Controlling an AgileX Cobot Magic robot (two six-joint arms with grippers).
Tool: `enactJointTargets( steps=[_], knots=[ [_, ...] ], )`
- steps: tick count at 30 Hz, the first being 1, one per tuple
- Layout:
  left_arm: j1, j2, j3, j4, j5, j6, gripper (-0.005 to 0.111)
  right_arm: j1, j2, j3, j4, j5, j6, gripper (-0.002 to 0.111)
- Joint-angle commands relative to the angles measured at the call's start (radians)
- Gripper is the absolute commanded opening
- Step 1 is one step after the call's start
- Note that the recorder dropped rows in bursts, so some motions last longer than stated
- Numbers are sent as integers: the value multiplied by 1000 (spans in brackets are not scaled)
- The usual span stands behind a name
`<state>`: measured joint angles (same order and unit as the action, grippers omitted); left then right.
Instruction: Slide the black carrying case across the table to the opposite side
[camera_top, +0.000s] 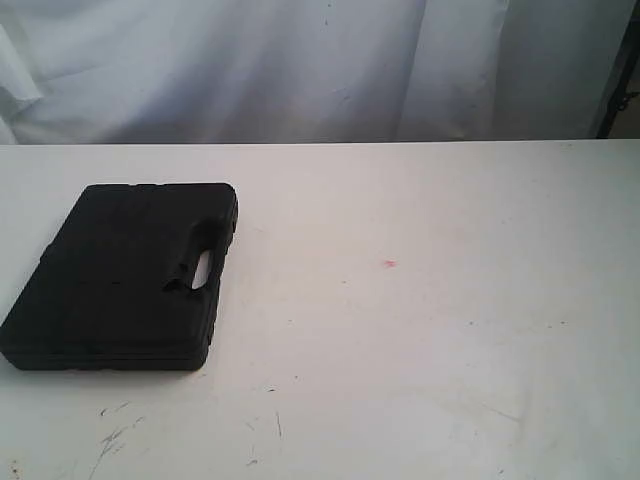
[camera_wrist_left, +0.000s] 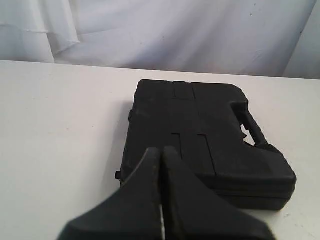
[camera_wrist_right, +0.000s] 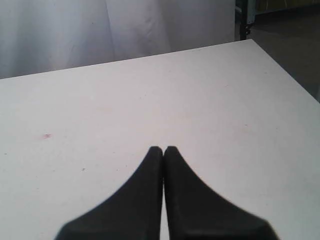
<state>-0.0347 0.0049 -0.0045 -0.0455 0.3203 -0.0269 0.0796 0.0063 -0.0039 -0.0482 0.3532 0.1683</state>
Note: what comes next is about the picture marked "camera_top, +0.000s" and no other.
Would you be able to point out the black plastic tool case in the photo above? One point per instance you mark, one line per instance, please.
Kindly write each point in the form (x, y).
(131, 281)

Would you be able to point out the white backdrop curtain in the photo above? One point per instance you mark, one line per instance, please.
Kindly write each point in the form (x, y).
(304, 71)

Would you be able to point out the black backdrop stand pole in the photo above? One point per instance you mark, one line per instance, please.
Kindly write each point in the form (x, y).
(619, 116)

